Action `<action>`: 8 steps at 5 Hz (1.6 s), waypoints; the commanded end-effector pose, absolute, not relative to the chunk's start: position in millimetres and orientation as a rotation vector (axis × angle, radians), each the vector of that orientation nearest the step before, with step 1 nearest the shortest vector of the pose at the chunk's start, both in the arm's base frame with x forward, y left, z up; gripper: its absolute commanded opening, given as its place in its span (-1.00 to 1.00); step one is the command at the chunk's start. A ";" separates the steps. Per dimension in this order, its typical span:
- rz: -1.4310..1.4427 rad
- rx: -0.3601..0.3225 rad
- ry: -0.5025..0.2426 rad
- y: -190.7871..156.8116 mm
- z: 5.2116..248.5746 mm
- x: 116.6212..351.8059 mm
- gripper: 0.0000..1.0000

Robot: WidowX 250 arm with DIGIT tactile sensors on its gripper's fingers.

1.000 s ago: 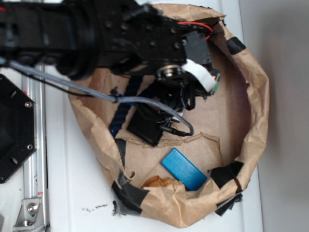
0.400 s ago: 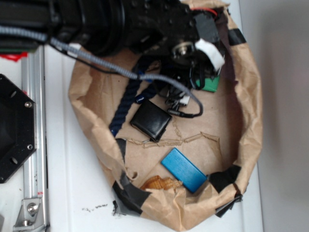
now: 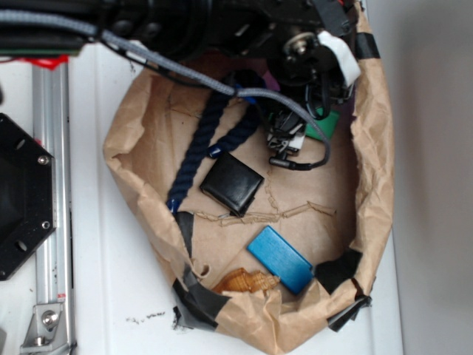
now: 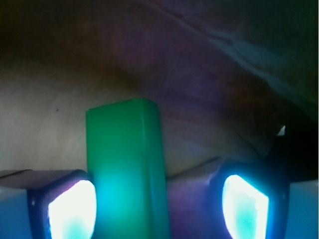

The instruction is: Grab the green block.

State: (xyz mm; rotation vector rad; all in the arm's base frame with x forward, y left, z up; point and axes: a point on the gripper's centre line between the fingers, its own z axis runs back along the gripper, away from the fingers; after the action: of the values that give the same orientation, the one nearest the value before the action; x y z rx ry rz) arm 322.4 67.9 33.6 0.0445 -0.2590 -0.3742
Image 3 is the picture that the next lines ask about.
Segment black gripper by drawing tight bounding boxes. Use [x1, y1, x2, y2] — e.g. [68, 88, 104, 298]
[267, 1, 361, 159]

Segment green block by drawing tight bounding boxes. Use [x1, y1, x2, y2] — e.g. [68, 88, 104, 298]
[305, 110, 340, 141]

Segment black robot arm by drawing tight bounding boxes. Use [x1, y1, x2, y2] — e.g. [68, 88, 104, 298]
[1, 1, 359, 126]

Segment blue block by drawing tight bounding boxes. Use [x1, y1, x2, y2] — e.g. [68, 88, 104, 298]
[247, 226, 314, 294]

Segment black square box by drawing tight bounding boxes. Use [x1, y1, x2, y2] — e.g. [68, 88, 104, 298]
[200, 152, 265, 217]

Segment brown paper bag tray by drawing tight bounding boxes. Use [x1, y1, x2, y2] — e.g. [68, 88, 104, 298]
[103, 1, 394, 354]

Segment amber plastic shell piece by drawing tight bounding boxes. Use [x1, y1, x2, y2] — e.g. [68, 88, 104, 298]
[212, 268, 281, 294]

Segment dark blue rope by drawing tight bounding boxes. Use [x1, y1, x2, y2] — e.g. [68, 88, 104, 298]
[166, 69, 270, 212]

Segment aluminium extrusion rail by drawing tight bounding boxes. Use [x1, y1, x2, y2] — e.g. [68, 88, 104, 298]
[21, 64, 77, 354]

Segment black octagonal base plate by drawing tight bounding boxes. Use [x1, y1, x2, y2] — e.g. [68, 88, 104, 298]
[1, 114, 55, 281]

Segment grey braided cable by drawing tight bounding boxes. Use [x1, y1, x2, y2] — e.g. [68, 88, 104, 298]
[0, 10, 332, 171]

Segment metal corner bracket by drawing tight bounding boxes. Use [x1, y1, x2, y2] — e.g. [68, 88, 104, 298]
[20, 302, 68, 354]

